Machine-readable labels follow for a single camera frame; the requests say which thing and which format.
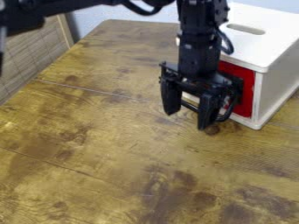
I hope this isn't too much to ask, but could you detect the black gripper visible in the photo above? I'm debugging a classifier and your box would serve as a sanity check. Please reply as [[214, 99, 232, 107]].
[[160, 62, 238, 130]]

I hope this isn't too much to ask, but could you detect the red drawer front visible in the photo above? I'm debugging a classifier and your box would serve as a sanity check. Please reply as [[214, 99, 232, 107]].
[[218, 61, 254, 118]]

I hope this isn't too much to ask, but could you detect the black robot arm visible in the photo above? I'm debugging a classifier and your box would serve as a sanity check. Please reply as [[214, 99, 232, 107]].
[[0, 0, 242, 130]]

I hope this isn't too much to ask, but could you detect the white wooden drawer box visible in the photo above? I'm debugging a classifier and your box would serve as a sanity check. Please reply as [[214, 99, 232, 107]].
[[176, 0, 299, 130]]

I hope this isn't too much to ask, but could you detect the woven bamboo blind panel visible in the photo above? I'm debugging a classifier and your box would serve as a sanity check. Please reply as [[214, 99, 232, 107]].
[[0, 15, 73, 105]]

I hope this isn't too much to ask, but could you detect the black metal drawer handle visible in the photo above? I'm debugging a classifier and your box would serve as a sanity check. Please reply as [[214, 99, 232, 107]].
[[181, 92, 240, 123]]

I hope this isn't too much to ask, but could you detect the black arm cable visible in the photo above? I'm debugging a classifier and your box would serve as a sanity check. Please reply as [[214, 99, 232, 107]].
[[213, 27, 234, 56]]

